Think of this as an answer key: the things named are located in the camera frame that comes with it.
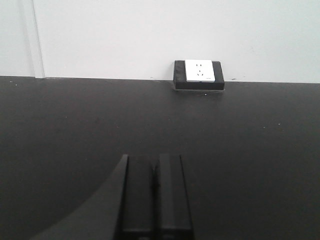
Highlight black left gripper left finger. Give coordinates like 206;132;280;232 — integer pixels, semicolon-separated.
33;154;155;240

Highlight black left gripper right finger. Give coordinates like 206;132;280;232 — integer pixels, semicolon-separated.
155;153;194;240

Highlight white power socket black base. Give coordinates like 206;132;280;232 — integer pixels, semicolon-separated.
173;59;225;91

